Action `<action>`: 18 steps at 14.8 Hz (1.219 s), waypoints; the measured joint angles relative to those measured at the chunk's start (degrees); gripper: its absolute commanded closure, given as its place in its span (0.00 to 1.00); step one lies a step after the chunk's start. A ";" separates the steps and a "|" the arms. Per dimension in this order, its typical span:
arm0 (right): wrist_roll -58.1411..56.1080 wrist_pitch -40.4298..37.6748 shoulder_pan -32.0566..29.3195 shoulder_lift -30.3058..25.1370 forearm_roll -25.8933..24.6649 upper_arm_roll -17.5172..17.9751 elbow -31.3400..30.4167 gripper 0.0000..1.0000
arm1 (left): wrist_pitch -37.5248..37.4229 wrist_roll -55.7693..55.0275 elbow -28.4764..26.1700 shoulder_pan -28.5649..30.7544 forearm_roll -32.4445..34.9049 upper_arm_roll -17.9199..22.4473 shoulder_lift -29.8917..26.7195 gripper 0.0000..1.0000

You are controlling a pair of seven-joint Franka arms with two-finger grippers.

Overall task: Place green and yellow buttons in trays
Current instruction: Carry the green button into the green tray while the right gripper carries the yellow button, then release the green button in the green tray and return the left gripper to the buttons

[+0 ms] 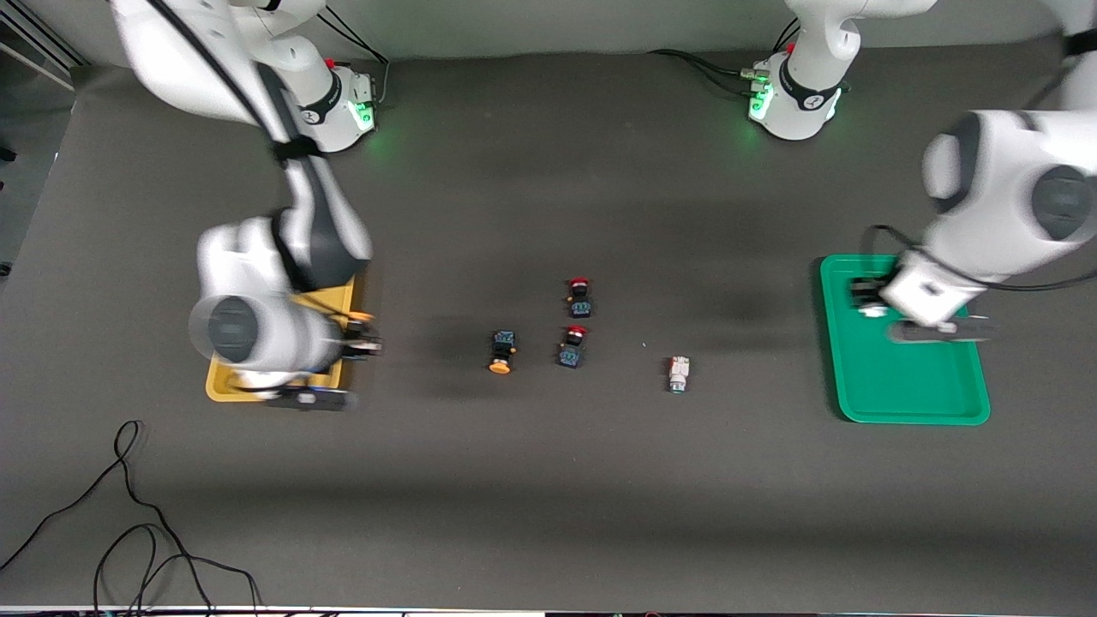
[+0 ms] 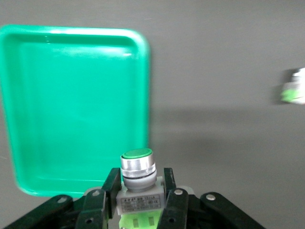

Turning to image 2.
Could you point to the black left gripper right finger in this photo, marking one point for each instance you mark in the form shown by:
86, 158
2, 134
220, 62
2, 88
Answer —
175, 207

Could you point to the dark grey table mat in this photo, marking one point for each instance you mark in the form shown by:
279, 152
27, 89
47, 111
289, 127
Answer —
214, 71

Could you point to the green plastic tray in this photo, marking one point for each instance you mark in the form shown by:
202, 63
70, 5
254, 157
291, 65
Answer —
71, 107

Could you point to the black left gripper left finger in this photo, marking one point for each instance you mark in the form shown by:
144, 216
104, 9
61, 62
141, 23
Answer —
95, 207

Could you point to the green button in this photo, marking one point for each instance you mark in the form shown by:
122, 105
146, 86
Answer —
138, 167
295, 90

